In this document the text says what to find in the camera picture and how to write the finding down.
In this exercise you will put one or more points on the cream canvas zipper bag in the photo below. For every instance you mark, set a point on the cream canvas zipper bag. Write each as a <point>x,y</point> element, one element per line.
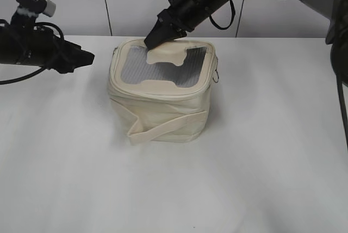
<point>162,94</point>

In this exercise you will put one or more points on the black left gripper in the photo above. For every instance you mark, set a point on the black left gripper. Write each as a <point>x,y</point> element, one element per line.
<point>43,45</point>

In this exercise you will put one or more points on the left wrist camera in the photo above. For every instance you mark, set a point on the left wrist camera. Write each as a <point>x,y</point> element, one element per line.
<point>28,11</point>

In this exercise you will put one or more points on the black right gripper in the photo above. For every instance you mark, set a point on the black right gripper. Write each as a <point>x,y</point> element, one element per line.
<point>184,16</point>

